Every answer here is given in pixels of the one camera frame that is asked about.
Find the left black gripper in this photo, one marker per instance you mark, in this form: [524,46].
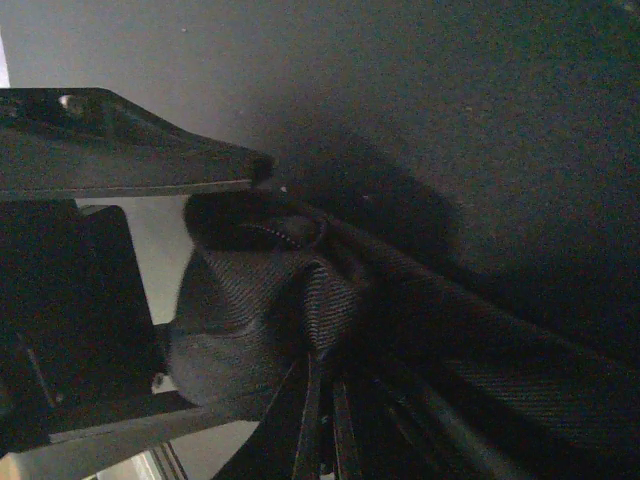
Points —
[76,329]

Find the black necktie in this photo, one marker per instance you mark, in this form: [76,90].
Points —
[353,359]

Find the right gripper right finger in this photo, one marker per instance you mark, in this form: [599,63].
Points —
[155,435]

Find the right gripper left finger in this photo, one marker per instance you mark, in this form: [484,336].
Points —
[67,143]

